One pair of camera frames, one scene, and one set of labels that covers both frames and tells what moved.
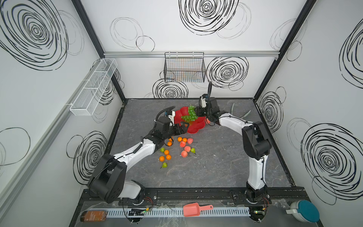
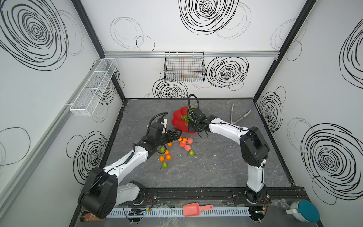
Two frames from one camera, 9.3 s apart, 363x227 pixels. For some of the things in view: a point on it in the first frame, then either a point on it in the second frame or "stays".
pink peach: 187,148 stays
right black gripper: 201,111 → 190,126
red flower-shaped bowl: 194,126 stays
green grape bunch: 192,116 stays
